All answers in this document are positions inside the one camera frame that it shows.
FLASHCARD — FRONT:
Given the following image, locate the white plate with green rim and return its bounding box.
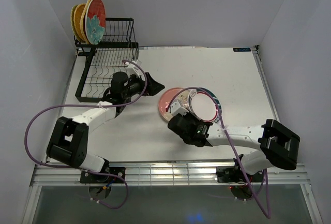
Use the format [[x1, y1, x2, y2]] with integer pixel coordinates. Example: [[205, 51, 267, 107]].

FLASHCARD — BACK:
[[188, 87, 222, 123]]

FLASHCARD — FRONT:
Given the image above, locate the pink and cream ceramic plate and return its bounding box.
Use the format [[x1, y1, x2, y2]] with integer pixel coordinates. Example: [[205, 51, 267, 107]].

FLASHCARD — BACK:
[[158, 87, 189, 122]]

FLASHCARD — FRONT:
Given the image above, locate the blue table label sticker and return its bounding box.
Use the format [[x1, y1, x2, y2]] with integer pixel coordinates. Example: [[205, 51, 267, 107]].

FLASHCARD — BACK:
[[233, 48, 251, 52]]

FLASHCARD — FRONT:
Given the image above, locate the orange square woven tray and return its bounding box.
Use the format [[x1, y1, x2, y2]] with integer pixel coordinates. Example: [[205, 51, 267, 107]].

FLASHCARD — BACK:
[[80, 0, 92, 44]]

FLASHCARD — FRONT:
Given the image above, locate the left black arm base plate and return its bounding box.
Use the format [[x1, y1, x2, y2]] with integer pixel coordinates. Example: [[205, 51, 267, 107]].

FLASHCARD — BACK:
[[80, 167, 126, 184]]

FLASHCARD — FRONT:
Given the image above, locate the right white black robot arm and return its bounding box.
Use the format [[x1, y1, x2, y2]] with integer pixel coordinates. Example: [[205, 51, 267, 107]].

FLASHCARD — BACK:
[[168, 100, 300, 181]]

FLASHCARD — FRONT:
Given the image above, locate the green-rimmed round bamboo plate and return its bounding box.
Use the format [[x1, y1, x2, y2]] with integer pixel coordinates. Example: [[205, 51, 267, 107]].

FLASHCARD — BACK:
[[70, 5, 78, 38]]

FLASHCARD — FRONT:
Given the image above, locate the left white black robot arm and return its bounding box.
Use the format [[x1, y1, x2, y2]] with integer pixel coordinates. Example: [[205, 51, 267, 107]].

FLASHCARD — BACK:
[[47, 60, 165, 183]]

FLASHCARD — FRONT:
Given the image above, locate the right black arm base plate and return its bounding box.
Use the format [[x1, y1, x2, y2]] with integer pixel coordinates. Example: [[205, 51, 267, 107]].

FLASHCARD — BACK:
[[216, 166, 264, 184]]

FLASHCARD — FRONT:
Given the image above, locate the aluminium frame rail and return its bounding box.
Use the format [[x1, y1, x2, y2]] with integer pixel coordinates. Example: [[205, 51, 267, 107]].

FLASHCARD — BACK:
[[31, 161, 310, 186]]

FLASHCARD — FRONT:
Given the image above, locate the black wire dish rack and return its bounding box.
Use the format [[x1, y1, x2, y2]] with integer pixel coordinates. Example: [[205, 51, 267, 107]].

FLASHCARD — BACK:
[[74, 18, 139, 103]]

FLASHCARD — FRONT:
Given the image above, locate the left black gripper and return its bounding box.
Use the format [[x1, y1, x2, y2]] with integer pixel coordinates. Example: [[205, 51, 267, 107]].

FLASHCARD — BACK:
[[123, 72, 164, 100]]

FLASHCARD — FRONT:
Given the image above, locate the orange round woven plate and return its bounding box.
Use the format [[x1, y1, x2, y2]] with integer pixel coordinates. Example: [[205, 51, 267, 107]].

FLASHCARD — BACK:
[[73, 3, 85, 42]]

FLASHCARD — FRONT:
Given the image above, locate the red and teal floral plate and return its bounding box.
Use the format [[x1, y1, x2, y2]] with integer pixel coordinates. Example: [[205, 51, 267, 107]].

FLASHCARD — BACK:
[[85, 0, 106, 44]]

